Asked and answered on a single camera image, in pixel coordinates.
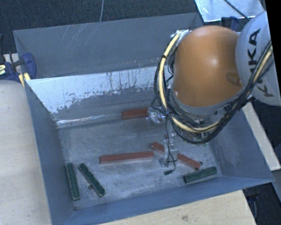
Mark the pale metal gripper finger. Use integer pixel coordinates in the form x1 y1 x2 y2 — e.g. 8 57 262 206
169 145 180 163
155 138 173 168

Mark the dark green flat block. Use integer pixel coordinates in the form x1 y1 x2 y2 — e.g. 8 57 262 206
76 160 108 201
182 165 219 185
65 161 82 202

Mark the red-brown flat block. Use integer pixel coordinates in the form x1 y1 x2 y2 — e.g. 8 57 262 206
149 134 203 178
121 107 149 121
98 147 156 168

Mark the grey metal bin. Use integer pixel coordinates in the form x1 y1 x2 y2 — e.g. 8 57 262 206
12 0 279 225

